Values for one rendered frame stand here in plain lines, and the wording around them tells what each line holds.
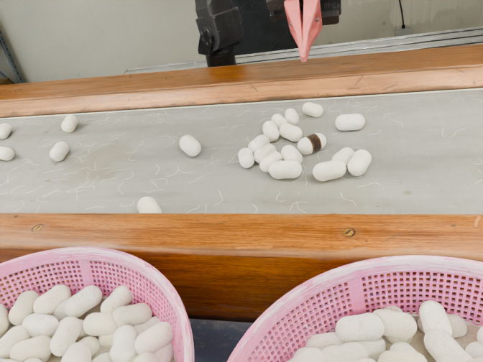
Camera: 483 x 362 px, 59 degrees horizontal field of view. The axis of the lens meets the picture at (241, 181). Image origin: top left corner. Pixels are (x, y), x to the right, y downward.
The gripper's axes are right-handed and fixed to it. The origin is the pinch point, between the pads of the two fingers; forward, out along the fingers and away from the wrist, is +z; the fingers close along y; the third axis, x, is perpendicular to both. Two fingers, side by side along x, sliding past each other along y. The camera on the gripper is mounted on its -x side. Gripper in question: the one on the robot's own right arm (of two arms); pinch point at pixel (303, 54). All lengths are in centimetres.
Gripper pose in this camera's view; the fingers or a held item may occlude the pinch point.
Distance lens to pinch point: 61.3
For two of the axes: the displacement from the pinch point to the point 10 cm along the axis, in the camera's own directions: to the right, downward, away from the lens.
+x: 2.4, 2.6, 9.3
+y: 9.7, -0.2, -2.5
